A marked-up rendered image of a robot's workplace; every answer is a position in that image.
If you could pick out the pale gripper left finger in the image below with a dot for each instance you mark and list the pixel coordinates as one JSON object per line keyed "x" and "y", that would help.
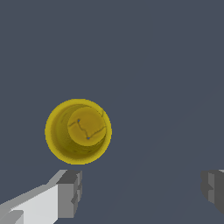
{"x": 43, "y": 201}

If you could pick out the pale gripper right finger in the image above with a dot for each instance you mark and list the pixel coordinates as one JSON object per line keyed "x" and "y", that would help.
{"x": 215, "y": 188}

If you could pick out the yellow cup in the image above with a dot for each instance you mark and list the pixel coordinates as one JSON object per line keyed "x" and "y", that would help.
{"x": 78, "y": 131}

